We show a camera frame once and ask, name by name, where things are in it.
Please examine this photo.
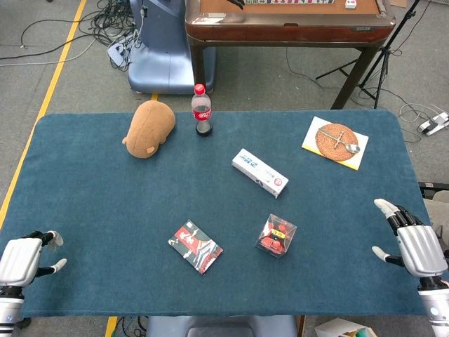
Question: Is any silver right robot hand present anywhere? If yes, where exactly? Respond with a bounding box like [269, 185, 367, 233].
[371, 198, 449, 280]

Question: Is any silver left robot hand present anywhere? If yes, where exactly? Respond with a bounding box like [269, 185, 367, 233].
[0, 230, 67, 287]

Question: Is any transparent box with coffee capsules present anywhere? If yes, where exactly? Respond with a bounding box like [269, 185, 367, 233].
[254, 213, 298, 259]

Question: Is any open cardboard box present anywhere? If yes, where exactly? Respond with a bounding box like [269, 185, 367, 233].
[314, 317, 378, 337]

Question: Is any white toothpaste box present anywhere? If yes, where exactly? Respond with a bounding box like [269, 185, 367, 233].
[231, 147, 290, 199]

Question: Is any black red palace print box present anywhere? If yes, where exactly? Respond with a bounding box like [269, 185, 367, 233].
[167, 219, 224, 276]

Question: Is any beige cushioned seat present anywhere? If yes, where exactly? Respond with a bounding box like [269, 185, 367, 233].
[422, 190, 449, 246]

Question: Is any blue table cloth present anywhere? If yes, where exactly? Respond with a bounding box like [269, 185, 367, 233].
[0, 110, 434, 319]

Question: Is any metal spoon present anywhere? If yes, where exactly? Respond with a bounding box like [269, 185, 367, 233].
[317, 126, 361, 154]

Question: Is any brown woven round coaster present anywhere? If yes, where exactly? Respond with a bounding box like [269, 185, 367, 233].
[315, 123, 360, 162]

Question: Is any white yellow booklet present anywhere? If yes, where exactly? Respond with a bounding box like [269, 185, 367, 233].
[301, 116, 370, 171]

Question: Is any brown capybara plush toy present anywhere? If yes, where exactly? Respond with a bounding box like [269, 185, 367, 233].
[121, 100, 176, 159]

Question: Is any black tripod stand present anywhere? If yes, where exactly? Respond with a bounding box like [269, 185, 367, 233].
[315, 0, 422, 110]

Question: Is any dark grey robot body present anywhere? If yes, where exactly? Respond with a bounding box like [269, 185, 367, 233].
[145, 315, 299, 337]

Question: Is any white power strip with plugs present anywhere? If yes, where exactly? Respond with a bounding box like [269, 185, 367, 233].
[107, 41, 133, 67]

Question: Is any cola bottle with red cap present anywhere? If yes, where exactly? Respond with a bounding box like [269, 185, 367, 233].
[191, 83, 214, 137]

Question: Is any brown mahjong table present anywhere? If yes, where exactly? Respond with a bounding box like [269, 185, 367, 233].
[185, 0, 396, 110]

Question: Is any black metal frame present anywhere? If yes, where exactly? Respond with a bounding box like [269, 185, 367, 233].
[419, 181, 449, 200]

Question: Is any white power strip with switch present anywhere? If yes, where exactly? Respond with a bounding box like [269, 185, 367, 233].
[416, 111, 449, 136]

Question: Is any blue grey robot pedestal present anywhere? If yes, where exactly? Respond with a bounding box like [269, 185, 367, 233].
[127, 0, 217, 95]

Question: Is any black floor cable bundle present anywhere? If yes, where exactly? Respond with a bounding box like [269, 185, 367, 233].
[0, 0, 145, 73]

